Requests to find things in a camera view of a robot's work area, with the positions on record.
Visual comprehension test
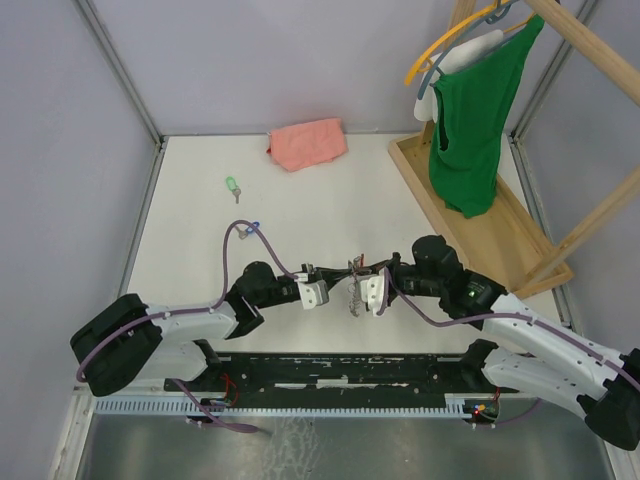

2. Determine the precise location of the metal key organizer red handle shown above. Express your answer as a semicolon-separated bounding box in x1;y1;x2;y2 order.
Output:
348;253;372;318

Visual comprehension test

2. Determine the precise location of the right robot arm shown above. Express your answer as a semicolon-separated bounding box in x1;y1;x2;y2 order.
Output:
360;235;639;451

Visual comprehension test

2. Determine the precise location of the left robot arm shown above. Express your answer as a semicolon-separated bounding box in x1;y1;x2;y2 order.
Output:
70;261;349;397

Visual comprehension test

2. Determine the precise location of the key with blue tag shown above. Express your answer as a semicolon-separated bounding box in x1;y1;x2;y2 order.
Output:
235;221;260;240

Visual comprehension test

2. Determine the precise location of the key with green tag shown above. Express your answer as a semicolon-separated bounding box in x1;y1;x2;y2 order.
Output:
225;176;242;204

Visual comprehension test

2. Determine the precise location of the wooden clothes rack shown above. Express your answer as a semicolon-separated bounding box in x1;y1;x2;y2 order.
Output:
388;1;639;299

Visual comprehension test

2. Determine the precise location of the folded pink cloth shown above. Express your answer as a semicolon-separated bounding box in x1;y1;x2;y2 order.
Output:
266;117;348;172

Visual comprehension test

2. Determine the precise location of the white garment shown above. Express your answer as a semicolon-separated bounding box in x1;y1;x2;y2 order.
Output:
414;29;505;122

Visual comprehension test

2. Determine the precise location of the green shirt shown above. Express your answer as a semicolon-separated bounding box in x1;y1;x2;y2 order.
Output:
428;15;545;218

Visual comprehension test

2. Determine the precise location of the blue grey hanger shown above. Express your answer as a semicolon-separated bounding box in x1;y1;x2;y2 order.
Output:
416;1;537;98

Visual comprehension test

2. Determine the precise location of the yellow hanger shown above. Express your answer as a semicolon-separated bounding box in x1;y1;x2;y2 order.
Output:
404;0;508;86

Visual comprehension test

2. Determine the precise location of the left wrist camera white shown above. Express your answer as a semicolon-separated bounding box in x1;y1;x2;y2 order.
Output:
297;280;329;310

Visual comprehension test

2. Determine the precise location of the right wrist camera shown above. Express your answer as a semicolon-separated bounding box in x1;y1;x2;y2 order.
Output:
356;268;390;317

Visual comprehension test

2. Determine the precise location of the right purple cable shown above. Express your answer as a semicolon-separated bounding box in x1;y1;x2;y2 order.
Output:
377;267;640;429

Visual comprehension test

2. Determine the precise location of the purple cable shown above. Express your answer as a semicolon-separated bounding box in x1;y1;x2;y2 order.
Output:
377;267;640;429
74;219;311;434

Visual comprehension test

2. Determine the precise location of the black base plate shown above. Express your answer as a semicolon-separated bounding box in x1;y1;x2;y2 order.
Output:
184;352;497;408

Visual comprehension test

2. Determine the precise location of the white cable duct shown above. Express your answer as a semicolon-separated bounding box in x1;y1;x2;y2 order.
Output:
94;395;472;420

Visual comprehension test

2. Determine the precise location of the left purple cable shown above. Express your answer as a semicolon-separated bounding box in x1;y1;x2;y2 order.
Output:
74;219;311;434

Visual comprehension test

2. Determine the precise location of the right aluminium frame post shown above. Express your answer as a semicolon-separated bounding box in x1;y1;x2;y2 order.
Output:
509;0;601;146

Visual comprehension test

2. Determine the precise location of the aluminium corner frame post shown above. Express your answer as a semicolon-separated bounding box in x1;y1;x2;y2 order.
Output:
71;0;164;145

